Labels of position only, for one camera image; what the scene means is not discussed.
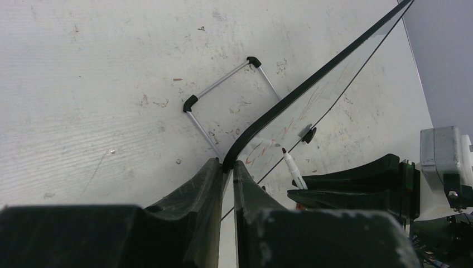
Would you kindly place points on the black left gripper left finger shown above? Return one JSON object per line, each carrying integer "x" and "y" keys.
{"x": 180, "y": 230}

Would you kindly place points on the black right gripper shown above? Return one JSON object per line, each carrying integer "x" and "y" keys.
{"x": 447, "y": 239}

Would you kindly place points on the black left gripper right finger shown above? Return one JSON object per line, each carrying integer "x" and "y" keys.
{"x": 270, "y": 235}

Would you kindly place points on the white marker pen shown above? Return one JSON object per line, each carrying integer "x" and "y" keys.
{"x": 294, "y": 171}

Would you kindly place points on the black framed whiteboard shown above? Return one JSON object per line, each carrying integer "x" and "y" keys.
{"x": 339, "y": 102}

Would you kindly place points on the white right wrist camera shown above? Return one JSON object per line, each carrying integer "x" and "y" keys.
{"x": 446, "y": 167}

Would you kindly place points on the metal wire whiteboard stand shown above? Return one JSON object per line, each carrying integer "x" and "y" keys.
{"x": 221, "y": 112}

